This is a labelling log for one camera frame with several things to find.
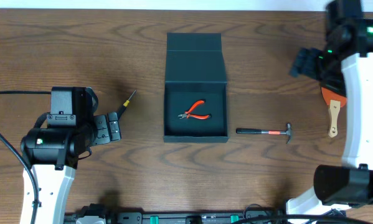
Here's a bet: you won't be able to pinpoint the black yellow screwdriver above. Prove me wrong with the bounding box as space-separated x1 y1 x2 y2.
116 90 137 119

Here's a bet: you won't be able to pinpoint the red handled cutting pliers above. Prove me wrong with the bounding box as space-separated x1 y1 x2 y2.
177 99 212 121

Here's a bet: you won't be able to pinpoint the dark green open gift box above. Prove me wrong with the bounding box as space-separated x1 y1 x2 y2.
163 33 229 143

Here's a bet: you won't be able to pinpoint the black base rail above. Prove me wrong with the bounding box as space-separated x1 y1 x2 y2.
64 204 282 224

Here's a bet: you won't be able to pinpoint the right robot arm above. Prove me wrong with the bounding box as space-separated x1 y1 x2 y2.
285 0 373 223

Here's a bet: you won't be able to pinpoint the small claw hammer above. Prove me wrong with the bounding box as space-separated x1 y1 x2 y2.
235 123 293 144

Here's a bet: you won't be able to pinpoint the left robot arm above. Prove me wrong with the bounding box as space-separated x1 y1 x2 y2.
21 87 121 223

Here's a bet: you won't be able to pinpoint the orange scraper wooden handle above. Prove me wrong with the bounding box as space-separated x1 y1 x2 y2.
321 87 347 138

